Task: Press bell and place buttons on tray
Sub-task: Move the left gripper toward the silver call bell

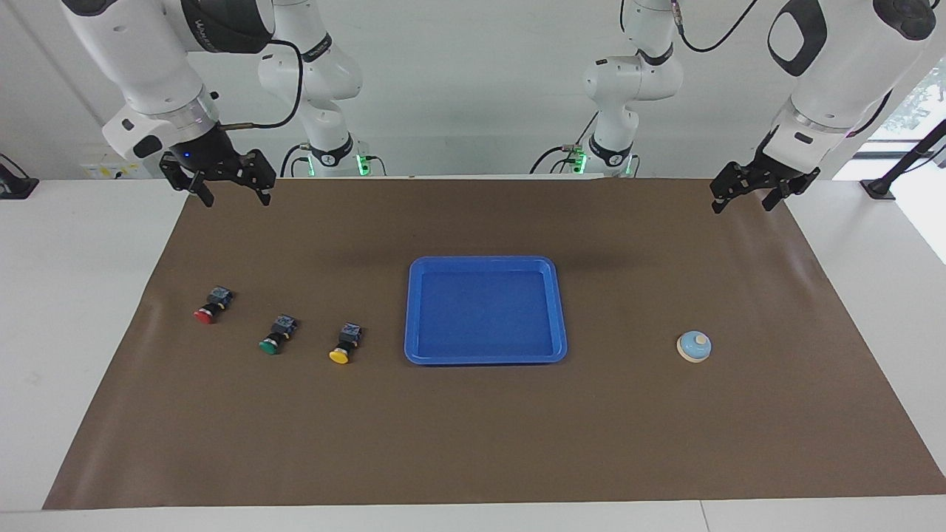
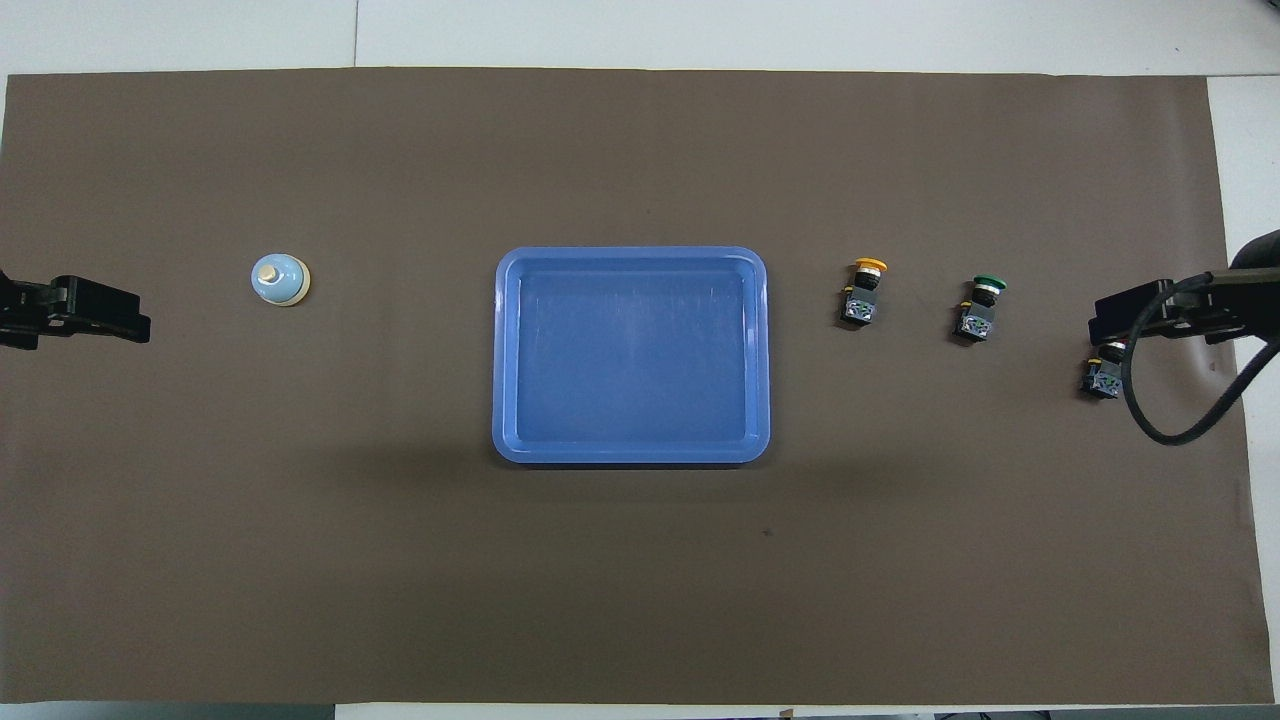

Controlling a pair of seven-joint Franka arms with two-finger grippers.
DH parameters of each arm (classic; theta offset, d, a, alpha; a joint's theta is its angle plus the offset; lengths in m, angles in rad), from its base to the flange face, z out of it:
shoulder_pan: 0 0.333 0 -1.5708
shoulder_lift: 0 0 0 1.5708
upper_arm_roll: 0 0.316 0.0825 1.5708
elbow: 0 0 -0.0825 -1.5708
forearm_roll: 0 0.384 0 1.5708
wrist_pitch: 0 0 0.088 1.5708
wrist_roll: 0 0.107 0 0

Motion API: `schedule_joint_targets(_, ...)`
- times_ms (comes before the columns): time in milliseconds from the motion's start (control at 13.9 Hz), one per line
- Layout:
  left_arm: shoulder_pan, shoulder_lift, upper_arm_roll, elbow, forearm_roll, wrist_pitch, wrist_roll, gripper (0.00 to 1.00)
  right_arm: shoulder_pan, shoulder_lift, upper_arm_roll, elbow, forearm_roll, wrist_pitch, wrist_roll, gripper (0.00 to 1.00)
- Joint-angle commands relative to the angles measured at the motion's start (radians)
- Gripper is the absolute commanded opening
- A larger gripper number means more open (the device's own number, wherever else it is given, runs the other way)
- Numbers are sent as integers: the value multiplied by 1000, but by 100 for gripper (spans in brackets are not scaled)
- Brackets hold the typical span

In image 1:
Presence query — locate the red push button switch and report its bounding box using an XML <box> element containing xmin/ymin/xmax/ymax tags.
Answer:
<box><xmin>194</xmin><ymin>287</ymin><xmax>234</xmax><ymax>325</ymax></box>

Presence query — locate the green push button switch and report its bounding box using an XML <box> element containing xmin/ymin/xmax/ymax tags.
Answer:
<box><xmin>259</xmin><ymin>315</ymin><xmax>299</xmax><ymax>356</ymax></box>

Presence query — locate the yellow push button switch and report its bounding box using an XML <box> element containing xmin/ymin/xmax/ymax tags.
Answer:
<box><xmin>329</xmin><ymin>322</ymin><xmax>362</xmax><ymax>365</ymax></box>

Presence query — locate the light blue call bell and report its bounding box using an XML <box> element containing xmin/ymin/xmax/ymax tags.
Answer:
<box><xmin>676</xmin><ymin>330</ymin><xmax>713</xmax><ymax>365</ymax></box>

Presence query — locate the blue plastic tray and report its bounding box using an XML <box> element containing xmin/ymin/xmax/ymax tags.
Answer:
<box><xmin>404</xmin><ymin>256</ymin><xmax>568</xmax><ymax>366</ymax></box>

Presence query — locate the brown table mat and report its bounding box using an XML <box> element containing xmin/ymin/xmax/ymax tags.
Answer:
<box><xmin>42</xmin><ymin>176</ymin><xmax>946</xmax><ymax>511</ymax></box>

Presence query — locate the black right base cable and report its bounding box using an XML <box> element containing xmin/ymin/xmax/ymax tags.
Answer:
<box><xmin>279</xmin><ymin>143</ymin><xmax>315</xmax><ymax>178</ymax></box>

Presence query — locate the black base cable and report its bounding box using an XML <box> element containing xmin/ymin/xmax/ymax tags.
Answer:
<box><xmin>279</xmin><ymin>143</ymin><xmax>315</xmax><ymax>178</ymax></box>
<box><xmin>529</xmin><ymin>111</ymin><xmax>601</xmax><ymax>176</ymax></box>

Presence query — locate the white wall socket box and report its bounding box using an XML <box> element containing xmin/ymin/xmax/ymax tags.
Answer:
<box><xmin>80</xmin><ymin>159</ymin><xmax>149</xmax><ymax>180</ymax></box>

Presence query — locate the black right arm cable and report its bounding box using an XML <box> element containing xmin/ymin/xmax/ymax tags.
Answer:
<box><xmin>218</xmin><ymin>41</ymin><xmax>304</xmax><ymax>132</ymax></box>

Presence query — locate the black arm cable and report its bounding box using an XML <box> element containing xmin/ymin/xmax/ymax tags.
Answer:
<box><xmin>669</xmin><ymin>0</ymin><xmax>762</xmax><ymax>54</ymax></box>
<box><xmin>218</xmin><ymin>41</ymin><xmax>304</xmax><ymax>132</ymax></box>

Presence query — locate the black camera stand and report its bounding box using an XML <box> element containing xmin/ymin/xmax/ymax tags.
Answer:
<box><xmin>860</xmin><ymin>118</ymin><xmax>946</xmax><ymax>200</ymax></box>

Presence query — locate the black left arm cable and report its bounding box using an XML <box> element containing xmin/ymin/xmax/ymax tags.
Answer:
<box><xmin>669</xmin><ymin>0</ymin><xmax>762</xmax><ymax>54</ymax></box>

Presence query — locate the black left base cable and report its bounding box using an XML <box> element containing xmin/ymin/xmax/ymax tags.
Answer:
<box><xmin>529</xmin><ymin>111</ymin><xmax>601</xmax><ymax>176</ymax></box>

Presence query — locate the black clamp mount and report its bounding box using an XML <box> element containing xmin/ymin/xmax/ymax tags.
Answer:
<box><xmin>0</xmin><ymin>153</ymin><xmax>39</xmax><ymax>200</ymax></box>

